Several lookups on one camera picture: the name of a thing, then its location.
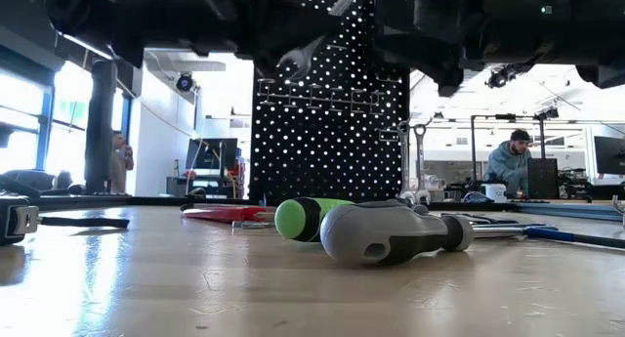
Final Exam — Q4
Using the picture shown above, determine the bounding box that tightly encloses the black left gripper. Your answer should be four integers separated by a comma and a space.
194, 0, 344, 80

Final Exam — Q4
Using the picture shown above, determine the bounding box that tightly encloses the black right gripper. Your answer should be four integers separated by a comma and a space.
375, 0, 490, 99

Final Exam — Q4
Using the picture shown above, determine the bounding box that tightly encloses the green black screwdriver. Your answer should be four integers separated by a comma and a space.
272, 195, 357, 244

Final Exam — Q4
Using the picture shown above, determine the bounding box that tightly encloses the grey black screwdriver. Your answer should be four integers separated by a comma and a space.
318, 198, 531, 269

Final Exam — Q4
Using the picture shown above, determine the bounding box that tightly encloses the black tape measure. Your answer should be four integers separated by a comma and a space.
0, 195, 132, 247

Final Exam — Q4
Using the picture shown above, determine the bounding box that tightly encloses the black ceiling track light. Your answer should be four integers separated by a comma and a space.
485, 65, 520, 90
533, 105, 562, 122

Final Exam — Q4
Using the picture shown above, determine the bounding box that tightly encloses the metal screwdriver holder rack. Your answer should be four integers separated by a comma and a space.
257, 76, 386, 116

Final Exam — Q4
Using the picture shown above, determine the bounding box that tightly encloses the person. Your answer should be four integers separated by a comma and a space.
107, 130, 136, 195
482, 128, 534, 197

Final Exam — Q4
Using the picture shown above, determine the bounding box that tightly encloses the black computer monitor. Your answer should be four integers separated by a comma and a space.
185, 137, 239, 172
593, 135, 625, 176

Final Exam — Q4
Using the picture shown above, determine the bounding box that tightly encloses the white container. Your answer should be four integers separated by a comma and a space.
480, 183, 509, 204

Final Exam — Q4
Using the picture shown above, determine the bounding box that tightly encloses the black metal pegboard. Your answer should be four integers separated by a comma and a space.
248, 0, 412, 207

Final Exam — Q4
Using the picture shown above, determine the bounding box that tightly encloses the black perforated computer tower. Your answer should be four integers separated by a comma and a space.
525, 156, 561, 200

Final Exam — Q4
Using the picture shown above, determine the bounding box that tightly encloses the black bag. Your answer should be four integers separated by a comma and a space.
0, 168, 74, 197

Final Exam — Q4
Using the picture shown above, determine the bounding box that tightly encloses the small wire pegboard hook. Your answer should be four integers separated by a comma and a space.
378, 125, 401, 144

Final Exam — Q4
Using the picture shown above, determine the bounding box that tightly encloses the black ceiling camera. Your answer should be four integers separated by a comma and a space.
175, 71, 195, 94

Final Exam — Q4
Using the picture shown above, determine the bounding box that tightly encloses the black upright post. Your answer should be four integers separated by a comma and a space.
83, 58, 119, 195

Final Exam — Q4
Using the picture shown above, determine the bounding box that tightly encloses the blue T-handle hex key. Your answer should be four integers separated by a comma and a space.
471, 223, 625, 251

